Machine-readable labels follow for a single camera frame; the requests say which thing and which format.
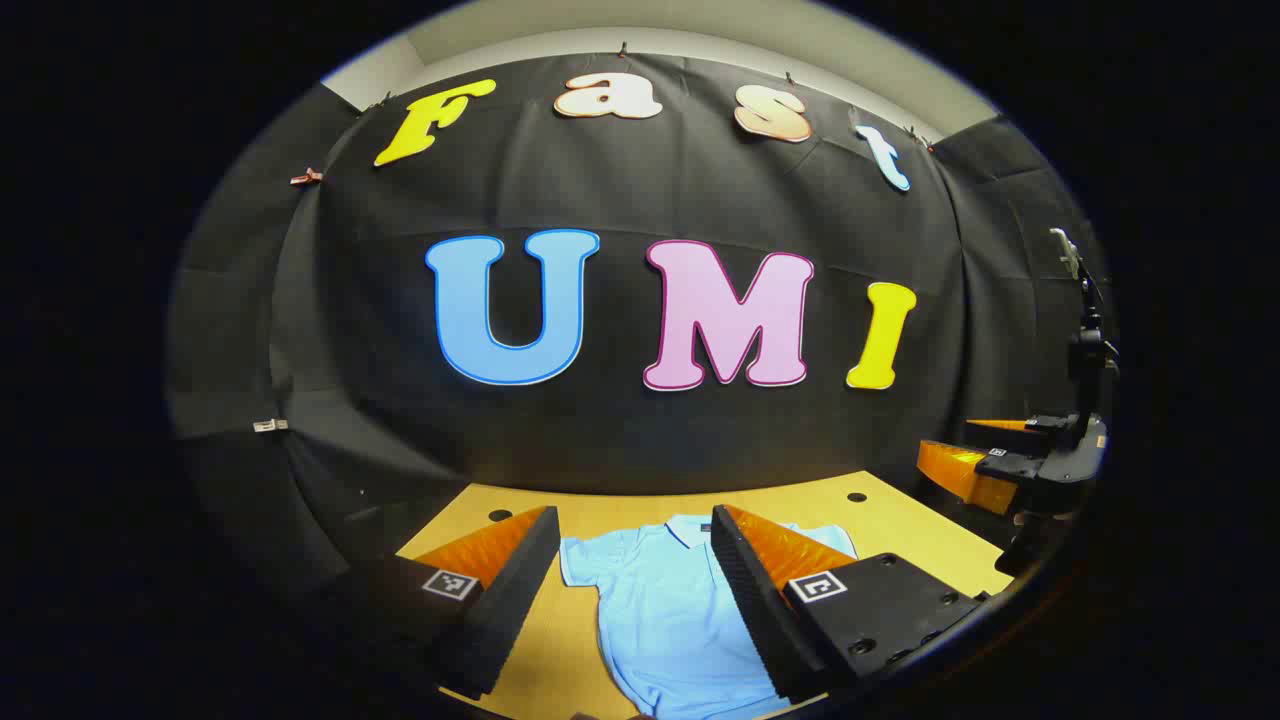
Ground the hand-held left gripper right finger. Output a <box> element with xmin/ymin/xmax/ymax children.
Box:
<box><xmin>710</xmin><ymin>503</ymin><xmax>988</xmax><ymax>704</ymax></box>

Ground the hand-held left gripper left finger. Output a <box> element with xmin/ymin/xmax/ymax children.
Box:
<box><xmin>345</xmin><ymin>505</ymin><xmax>562</xmax><ymax>701</ymax></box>

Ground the light blue T-shirt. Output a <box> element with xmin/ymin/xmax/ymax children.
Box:
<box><xmin>558</xmin><ymin>515</ymin><xmax>859</xmax><ymax>720</ymax></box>

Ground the black backdrop cloth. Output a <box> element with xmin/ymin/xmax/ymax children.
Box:
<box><xmin>165</xmin><ymin>50</ymin><xmax>1111</xmax><ymax>601</ymax></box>

